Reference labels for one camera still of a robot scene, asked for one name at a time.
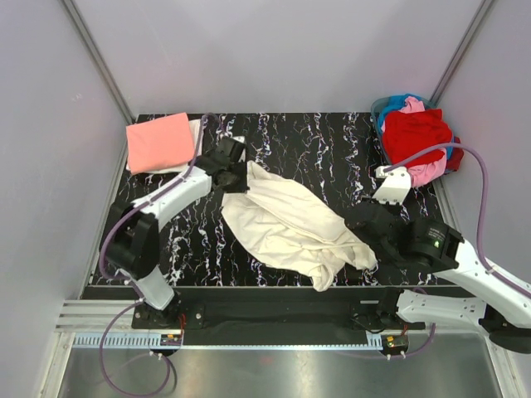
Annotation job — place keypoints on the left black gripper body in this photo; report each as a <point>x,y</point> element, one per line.
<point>237,181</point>

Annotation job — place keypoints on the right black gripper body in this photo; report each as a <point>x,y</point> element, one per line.
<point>393,210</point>

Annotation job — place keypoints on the cream white t shirt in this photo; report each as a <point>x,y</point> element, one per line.
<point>284,225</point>

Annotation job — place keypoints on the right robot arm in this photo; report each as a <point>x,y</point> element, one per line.
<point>498,305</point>

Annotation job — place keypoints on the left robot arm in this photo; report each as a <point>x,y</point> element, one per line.
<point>131,243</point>

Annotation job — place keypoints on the folded white t shirt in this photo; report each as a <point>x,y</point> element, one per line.
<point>195,145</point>

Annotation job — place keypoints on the folded pink t shirt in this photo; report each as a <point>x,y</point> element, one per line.
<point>159,141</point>

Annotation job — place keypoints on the pink t shirt in basket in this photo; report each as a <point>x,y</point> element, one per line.
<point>426,172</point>

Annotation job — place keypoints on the red t shirt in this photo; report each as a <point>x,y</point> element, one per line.
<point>407,134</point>

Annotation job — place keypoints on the blue t shirt in basket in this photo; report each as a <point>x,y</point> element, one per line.
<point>395,103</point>

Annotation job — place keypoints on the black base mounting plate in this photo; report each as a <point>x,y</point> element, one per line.
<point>368,308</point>

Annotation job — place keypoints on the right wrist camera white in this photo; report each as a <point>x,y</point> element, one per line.
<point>395,186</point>

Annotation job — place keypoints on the left aluminium frame post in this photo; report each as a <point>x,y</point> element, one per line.
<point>89,43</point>

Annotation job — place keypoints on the aluminium frame post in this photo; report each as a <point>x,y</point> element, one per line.
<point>480,17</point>
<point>89,43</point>

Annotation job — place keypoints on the white slotted cable duct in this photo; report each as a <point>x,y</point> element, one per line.
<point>356,340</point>

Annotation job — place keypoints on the right aluminium frame post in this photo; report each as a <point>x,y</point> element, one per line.
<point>480,17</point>

